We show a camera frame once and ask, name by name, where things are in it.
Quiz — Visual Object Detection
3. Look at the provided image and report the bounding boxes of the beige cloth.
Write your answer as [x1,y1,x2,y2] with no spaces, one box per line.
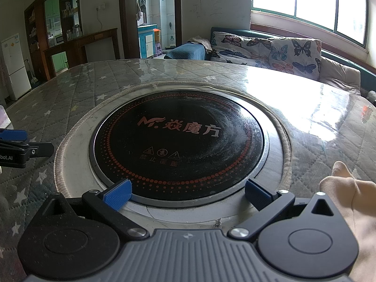
[188,36,213,51]

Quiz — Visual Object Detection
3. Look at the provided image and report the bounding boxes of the wooden counter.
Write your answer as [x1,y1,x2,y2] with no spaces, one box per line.
[43,28,119,78]

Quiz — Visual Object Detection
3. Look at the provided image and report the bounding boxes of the butterfly print cushion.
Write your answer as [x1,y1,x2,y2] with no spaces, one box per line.
[210,31,275,67]
[258,37,322,82]

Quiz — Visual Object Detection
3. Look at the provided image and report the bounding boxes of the beige cushion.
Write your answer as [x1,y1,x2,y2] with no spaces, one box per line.
[319,57,362,96]

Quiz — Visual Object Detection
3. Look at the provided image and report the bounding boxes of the wooden door frame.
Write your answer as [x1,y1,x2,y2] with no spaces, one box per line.
[117,0,181,60]

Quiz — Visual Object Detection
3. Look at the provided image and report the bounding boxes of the window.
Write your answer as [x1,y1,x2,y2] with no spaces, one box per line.
[251,0,369,55]

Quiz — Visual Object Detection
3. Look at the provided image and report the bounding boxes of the wooden shelf cabinet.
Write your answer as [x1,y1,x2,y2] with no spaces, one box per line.
[24,0,82,82]

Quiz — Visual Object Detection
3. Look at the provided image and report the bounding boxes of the white refrigerator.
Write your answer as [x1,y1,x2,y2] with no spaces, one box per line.
[0,33,32,101]

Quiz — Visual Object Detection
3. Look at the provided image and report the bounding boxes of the cream garment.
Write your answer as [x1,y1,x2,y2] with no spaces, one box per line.
[319,161,376,282]

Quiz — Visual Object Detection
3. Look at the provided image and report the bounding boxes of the blue and white cabinet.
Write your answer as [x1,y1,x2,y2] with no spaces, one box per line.
[137,24,157,59]

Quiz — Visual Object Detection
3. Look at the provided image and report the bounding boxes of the hanging cloth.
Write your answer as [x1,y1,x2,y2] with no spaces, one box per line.
[137,0,147,22]

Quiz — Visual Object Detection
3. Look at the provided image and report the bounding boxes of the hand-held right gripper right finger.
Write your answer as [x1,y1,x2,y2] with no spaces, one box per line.
[228,179,343,239]

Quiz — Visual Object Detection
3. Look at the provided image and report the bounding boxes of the round black induction cooktop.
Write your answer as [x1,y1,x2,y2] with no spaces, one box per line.
[89,89,270,204]

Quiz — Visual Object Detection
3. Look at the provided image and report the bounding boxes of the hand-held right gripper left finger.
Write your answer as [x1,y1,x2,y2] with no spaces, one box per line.
[39,179,150,239]

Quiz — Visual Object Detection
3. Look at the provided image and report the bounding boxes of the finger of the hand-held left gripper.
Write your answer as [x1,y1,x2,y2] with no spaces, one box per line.
[0,142,55,157]
[0,129,28,142]

